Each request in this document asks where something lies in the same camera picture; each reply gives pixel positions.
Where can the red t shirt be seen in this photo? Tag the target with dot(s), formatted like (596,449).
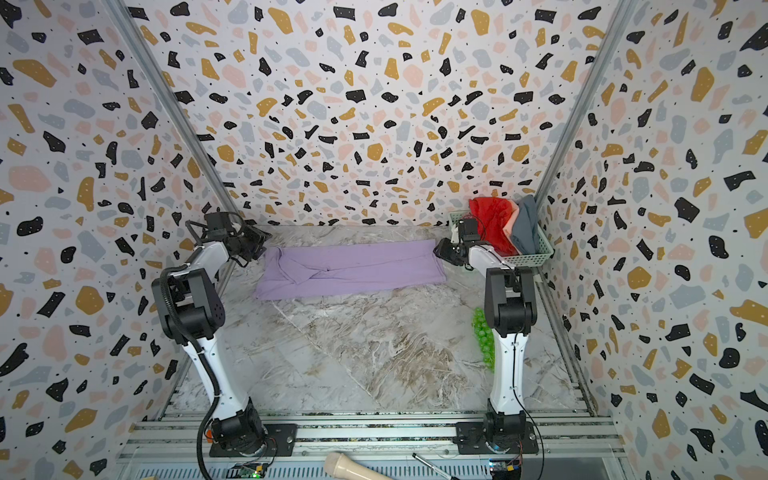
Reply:
(488,212)

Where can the left aluminium corner post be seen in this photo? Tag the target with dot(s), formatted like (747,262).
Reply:
(120,16)

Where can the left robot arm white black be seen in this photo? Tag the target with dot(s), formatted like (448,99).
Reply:
(191,313)

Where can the beige cylindrical handle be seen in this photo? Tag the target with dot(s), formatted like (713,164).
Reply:
(339,466)

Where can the green plastic grape bunch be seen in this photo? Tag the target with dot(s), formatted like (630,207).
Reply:
(484,336)

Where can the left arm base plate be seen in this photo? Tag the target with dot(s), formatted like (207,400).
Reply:
(280,440)

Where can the small green circuit board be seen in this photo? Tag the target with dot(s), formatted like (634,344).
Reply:
(247,471)

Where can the lilac t shirt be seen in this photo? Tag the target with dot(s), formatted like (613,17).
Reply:
(303,272)

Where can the mint green plastic basket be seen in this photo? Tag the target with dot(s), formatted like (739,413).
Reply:
(544,250)

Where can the aluminium mounting rail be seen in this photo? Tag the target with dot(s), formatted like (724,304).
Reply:
(573,445)

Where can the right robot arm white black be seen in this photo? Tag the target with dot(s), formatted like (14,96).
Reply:
(510,312)

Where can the grey t shirt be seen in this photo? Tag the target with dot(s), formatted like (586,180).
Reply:
(524,230)

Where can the metal screwdriver tool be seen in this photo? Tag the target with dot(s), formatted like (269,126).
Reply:
(433,468)

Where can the aluminium corner post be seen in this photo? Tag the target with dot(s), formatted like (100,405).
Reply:
(120,16)
(617,25)

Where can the right aluminium corner post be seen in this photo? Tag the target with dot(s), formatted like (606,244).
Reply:
(617,25)

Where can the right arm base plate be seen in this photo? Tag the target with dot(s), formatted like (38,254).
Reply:
(477,438)

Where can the pink t shirt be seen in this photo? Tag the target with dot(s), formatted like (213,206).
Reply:
(509,218)

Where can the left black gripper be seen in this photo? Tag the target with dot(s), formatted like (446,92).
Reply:
(255,237)

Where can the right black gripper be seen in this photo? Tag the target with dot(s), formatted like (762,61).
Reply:
(448,251)

